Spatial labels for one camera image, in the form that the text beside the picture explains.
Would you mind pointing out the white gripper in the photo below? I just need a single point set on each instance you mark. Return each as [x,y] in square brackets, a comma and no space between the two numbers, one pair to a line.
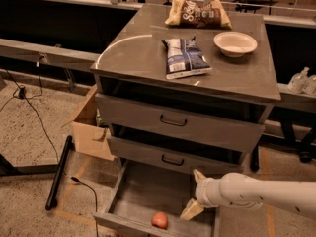
[201,192]

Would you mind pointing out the red apple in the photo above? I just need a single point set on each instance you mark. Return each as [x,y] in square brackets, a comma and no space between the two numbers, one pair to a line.
[160,220]

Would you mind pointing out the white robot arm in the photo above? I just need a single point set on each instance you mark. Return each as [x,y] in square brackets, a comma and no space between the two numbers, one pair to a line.
[240,191]

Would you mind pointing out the grey open bottom drawer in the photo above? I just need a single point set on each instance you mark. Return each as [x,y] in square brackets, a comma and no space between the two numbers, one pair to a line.
[141,191]

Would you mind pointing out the grey middle drawer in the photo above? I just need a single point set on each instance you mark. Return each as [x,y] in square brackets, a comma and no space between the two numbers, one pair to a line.
[169,159]

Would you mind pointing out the grey metal drawer cabinet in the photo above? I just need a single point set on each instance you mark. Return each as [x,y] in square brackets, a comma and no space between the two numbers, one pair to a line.
[133,67]

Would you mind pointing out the grey top drawer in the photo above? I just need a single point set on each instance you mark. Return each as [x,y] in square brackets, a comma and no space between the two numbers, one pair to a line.
[219,132]

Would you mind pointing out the brown cardboard box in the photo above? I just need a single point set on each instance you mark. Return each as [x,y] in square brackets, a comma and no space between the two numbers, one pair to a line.
[89,139]

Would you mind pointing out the blue white chip bag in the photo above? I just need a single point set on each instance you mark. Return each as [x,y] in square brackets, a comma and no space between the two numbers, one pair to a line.
[184,58]

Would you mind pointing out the white paper bowl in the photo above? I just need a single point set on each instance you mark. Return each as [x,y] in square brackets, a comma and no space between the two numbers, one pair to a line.
[235,44]

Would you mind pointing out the brown yellow chip bag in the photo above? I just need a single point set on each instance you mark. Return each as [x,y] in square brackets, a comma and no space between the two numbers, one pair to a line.
[191,14]

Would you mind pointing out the black table leg base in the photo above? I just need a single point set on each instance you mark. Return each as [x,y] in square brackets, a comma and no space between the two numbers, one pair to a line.
[7,169]

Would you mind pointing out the grey bench rail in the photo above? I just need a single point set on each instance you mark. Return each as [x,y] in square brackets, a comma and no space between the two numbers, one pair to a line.
[48,55]

